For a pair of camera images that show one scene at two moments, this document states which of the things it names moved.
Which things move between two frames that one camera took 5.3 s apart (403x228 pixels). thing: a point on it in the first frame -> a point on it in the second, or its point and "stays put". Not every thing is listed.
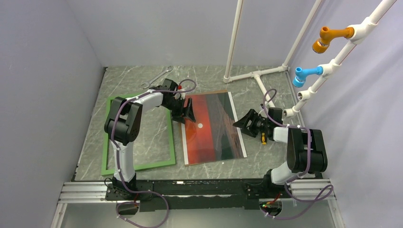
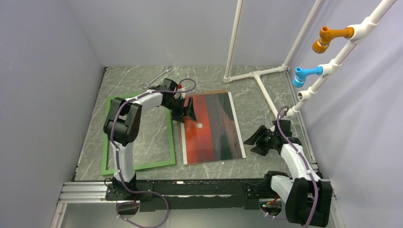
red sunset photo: (215, 136) stays put
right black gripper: (244, 121) -> (260, 133)
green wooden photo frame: (107, 140) stays put
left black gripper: (179, 116) stays put
